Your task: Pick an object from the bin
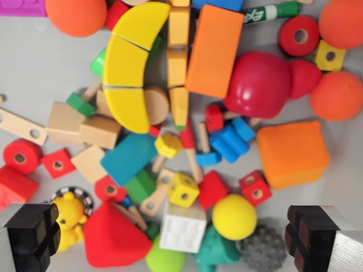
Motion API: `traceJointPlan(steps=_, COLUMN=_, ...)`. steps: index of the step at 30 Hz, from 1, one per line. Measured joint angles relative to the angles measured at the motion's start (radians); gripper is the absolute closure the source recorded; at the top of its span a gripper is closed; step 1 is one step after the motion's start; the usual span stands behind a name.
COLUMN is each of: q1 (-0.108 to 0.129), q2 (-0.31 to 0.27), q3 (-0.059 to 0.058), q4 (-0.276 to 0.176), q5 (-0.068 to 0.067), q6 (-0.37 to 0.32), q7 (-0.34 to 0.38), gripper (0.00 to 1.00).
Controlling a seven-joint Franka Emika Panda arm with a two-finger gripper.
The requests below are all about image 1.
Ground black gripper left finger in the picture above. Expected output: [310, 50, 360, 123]
[0, 202, 62, 272]

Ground orange rectangular block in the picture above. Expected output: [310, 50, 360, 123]
[184, 4, 244, 99]

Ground purple plastic block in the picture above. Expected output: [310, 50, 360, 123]
[0, 0, 48, 17]

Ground green Expo marker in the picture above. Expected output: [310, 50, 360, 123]
[239, 2, 301, 26]

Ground red wooden bolt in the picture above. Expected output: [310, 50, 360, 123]
[204, 104, 225, 134]

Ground orange foam ball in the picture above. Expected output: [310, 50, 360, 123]
[318, 0, 363, 50]
[309, 70, 363, 122]
[45, 0, 108, 38]

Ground yellow sliced wooden banana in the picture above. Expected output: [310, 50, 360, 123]
[102, 1, 171, 134]

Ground yellow toy figure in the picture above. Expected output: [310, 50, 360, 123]
[50, 192, 88, 252]

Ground red piece with hole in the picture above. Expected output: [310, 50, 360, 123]
[94, 175, 127, 202]

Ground round natural wooden cylinder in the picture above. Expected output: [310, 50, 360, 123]
[143, 86, 171, 125]

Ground yellow ball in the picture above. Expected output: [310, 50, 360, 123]
[212, 194, 258, 241]

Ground red-handled wooden stick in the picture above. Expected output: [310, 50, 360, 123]
[180, 120, 204, 184]

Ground red foam wedge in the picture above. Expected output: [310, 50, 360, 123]
[83, 202, 153, 269]

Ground wooden strip with holes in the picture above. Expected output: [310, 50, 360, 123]
[139, 168, 176, 218]
[0, 107, 48, 146]

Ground white cube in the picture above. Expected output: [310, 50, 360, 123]
[159, 201, 208, 254]

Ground yellow cube with hole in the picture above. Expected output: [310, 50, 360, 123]
[314, 39, 347, 72]

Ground black white checkered ring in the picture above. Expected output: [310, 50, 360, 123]
[49, 186, 94, 218]

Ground yellow cube with holes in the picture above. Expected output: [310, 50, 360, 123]
[167, 172, 200, 207]

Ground lime green ball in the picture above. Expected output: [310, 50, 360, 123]
[145, 235, 187, 272]

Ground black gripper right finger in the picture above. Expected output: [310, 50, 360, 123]
[284, 204, 363, 272]

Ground small blue brown figure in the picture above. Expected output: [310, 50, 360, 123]
[113, 197, 149, 231]

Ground orange foam cube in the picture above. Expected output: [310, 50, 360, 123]
[256, 121, 331, 190]

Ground blue flat piece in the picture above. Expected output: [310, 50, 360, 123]
[195, 152, 222, 167]

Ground red wooden block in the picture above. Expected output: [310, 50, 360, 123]
[197, 170, 230, 210]
[105, 0, 130, 31]

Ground grey bumpy ball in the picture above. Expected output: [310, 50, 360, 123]
[237, 225, 287, 272]

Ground red wooden wheel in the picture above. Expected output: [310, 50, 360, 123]
[277, 15, 321, 57]
[3, 138, 43, 175]

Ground red matte lump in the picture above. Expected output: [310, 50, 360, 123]
[286, 59, 323, 100]

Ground teal green rubber toy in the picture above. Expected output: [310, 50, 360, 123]
[194, 225, 242, 272]

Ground small green wooden block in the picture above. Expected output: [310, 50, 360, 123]
[65, 92, 96, 117]

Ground teal blue block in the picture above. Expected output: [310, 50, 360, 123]
[100, 133, 158, 187]

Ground large red block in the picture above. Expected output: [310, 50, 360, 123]
[0, 165, 40, 212]

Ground natural wooden block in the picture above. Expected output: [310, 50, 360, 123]
[46, 101, 86, 145]
[78, 114, 123, 150]
[70, 144, 107, 185]
[95, 90, 116, 117]

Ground red cube with hole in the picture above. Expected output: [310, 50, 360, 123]
[41, 147, 77, 179]
[239, 170, 272, 207]

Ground red glossy plastic toy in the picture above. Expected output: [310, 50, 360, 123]
[223, 51, 292, 119]

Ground short wooden dowel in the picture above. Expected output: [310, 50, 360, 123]
[82, 82, 102, 103]
[198, 122, 210, 154]

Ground yellow wooden bolt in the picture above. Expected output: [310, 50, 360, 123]
[151, 133, 184, 173]

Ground blue ribbed wooden piece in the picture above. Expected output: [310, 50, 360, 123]
[209, 117, 256, 164]

